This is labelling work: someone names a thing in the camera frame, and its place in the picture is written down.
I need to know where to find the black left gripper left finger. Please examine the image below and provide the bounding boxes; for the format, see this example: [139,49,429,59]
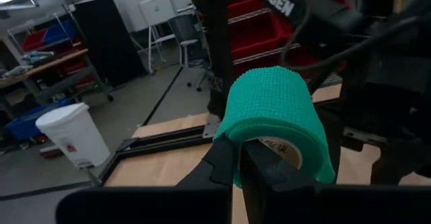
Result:
[55,140,237,224]

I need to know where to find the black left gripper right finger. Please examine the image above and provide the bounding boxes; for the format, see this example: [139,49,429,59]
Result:
[240,139,431,224]

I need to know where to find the green cohesive bandage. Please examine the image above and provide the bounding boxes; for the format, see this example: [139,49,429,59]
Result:
[213,65,337,188]

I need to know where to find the white trash bin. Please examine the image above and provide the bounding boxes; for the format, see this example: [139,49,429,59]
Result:
[35,102,111,169]

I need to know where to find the blue floor bin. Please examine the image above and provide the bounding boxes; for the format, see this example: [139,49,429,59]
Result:
[4,98,72,141]

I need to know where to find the white stool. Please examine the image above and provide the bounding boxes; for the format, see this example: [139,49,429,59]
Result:
[179,38,211,92]

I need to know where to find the black partition panel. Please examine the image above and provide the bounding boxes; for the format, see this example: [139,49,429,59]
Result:
[73,0,146,87]

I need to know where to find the wooden workbench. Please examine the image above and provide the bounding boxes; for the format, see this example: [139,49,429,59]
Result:
[0,48,114,104]

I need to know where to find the red shelf bins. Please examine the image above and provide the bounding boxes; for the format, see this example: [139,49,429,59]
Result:
[226,0,319,79]

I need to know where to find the white board easel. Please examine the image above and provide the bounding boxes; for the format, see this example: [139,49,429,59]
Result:
[139,0,177,74]

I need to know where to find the blue storage bin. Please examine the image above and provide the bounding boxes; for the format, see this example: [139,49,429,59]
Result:
[42,20,77,45]

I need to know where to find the red storage bin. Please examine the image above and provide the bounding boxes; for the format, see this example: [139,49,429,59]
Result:
[21,28,48,52]

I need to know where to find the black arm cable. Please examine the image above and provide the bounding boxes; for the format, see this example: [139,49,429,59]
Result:
[280,1,431,74]

